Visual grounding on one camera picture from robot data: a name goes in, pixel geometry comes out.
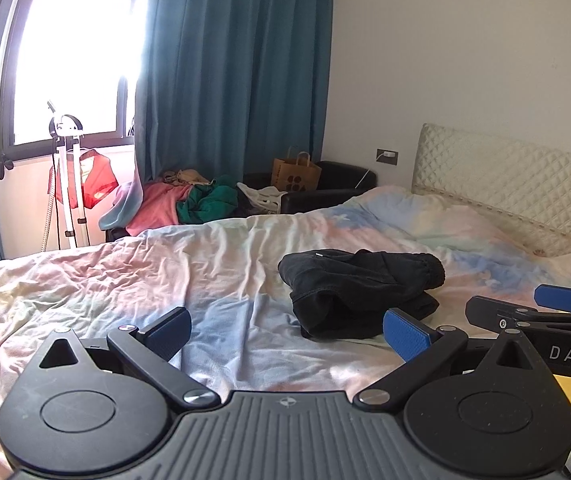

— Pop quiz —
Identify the brown paper bag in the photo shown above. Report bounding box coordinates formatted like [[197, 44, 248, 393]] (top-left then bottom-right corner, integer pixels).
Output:
[[271, 146, 323, 194]]

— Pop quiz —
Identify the white tripod stand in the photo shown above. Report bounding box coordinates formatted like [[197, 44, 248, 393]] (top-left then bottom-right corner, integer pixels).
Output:
[[44, 101, 92, 252]]

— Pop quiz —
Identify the white charging cable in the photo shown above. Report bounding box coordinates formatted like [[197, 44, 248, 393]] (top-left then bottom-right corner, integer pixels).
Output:
[[355, 156, 392, 192]]

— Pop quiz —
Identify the black armchair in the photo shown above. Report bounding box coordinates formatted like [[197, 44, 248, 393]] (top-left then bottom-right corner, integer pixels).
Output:
[[105, 160, 377, 244]]

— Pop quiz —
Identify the window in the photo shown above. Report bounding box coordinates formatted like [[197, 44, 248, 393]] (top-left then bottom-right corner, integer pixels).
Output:
[[0, 0, 152, 162]]

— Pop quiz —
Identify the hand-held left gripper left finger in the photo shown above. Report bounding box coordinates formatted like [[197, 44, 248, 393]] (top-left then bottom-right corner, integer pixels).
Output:
[[38, 306, 222, 412]]

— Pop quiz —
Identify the wide teal curtain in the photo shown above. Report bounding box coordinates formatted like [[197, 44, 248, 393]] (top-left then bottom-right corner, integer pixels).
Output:
[[132, 0, 336, 197]]

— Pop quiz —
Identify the beige cloth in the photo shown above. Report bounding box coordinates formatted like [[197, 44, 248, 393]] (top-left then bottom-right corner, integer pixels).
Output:
[[160, 168, 214, 186]]

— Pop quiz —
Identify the pastel pillow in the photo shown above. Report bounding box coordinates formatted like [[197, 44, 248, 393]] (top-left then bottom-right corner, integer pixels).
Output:
[[343, 185, 466, 241]]

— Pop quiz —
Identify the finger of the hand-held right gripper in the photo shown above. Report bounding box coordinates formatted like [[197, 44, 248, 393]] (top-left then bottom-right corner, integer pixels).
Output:
[[534, 284, 571, 315], [465, 296, 571, 335]]

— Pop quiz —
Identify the green cloth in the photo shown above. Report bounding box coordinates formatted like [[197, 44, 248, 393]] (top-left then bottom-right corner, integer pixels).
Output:
[[175, 175, 239, 224]]

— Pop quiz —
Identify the quilted cream headboard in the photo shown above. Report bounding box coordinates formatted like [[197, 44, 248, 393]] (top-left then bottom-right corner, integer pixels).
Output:
[[412, 122, 571, 257]]

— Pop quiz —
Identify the red bag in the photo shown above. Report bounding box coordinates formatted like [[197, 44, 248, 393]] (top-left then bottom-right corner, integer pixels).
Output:
[[48, 149, 119, 210]]

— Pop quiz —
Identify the light blue cloth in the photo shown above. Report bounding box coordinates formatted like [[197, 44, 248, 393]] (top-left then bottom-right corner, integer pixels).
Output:
[[98, 180, 147, 232]]

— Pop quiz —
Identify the white cloth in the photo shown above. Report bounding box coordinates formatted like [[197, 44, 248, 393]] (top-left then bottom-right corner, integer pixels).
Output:
[[236, 182, 289, 214]]

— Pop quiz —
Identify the black garment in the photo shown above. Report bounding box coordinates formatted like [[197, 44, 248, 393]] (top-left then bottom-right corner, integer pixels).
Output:
[[278, 248, 447, 341]]

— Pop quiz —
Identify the pink cloth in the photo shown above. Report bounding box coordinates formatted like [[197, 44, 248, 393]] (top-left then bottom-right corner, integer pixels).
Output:
[[125, 181, 197, 237]]

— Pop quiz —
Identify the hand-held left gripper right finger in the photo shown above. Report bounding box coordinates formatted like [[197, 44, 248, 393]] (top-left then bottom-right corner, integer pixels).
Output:
[[353, 307, 559, 414]]

